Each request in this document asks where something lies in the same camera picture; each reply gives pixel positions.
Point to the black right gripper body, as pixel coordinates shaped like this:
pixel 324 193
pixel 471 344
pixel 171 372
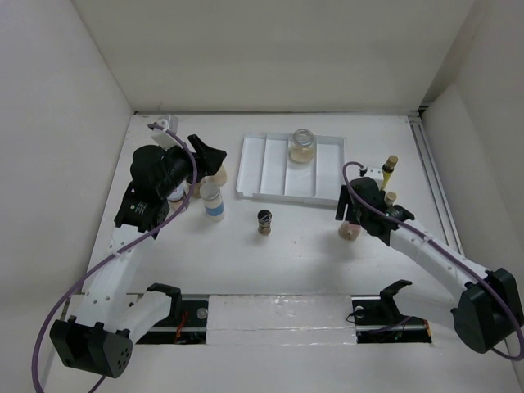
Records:
pixel 364 216

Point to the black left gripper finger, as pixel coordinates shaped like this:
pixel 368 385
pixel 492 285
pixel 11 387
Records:
pixel 211 160
pixel 200 148

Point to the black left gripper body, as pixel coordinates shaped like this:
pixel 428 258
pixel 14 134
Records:
pixel 179 166

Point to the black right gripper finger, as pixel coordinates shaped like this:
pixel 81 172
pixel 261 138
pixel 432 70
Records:
pixel 344 205
pixel 353 213

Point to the pink lid spice jar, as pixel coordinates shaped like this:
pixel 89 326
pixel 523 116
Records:
pixel 348 231

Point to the glass jar beige powder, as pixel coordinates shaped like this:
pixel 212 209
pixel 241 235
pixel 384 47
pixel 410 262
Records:
pixel 303 146

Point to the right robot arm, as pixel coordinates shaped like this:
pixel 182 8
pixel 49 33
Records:
pixel 481 306

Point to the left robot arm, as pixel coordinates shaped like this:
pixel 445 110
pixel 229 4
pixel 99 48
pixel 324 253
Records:
pixel 100 335

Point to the yellow-green lid spice jar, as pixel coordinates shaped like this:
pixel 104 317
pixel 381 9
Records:
pixel 219 178

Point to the yellow bottle near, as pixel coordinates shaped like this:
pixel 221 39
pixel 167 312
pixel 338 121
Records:
pixel 390 199

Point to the yellow bottle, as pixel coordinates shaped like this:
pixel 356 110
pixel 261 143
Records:
pixel 390 199
pixel 388 169

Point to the red label spice jar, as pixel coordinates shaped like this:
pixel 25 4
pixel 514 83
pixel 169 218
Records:
pixel 177 198

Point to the black dome lid jar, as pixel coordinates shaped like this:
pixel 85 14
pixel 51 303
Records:
pixel 194 191

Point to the yellow bottle far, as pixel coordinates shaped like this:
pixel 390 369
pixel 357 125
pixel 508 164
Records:
pixel 388 169

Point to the blue label white bottle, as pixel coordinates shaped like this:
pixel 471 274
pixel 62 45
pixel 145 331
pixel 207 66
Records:
pixel 212 201

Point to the white divided organizer tray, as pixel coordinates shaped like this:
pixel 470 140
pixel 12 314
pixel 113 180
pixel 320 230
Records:
pixel 267 172

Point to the small dark pepper bottle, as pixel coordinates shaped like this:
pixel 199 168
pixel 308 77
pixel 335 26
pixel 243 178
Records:
pixel 264 218

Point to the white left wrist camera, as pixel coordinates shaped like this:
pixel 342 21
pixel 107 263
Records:
pixel 162 129

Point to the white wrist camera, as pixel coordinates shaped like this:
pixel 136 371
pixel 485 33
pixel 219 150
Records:
pixel 374 173
pixel 162 129

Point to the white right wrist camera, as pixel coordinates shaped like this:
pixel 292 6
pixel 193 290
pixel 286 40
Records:
pixel 374 173

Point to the aluminium side rail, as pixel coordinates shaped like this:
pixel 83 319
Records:
pixel 434 172

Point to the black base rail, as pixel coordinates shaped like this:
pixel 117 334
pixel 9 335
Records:
pixel 286 320

